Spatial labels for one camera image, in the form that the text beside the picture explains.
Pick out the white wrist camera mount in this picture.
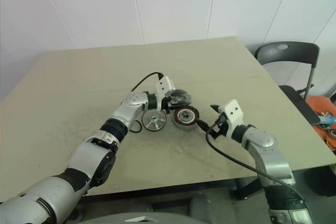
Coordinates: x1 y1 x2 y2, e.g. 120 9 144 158
154 76 176 111
217 99 245 138

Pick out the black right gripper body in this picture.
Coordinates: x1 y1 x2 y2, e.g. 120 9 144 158
209 113 229 141

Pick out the orange stool with items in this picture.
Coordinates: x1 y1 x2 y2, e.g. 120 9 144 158
306 95 336 154

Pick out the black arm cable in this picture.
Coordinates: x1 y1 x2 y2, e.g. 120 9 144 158
205 119 307 206
130 71 165 133

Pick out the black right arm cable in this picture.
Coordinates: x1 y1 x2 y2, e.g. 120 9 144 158
205 119 307 206

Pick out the black folding chair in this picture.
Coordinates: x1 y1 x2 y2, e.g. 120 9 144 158
255 41 328 125

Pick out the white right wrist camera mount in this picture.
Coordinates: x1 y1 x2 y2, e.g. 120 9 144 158
217 99 245 138

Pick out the motor housing with copper windings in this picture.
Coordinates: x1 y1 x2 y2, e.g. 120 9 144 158
173 106 201 131

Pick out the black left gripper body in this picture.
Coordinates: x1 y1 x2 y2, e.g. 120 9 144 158
162 93 186 112

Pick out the blue plastic part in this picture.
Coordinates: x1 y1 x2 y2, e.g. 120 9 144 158
316 115 336 125

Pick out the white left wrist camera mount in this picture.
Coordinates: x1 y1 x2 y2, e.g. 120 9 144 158
154 76 176 111

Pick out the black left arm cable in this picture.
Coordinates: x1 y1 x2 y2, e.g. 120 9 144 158
130 71 165 133

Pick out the silver spoked rotor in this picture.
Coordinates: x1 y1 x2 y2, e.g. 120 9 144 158
141 110 167 132

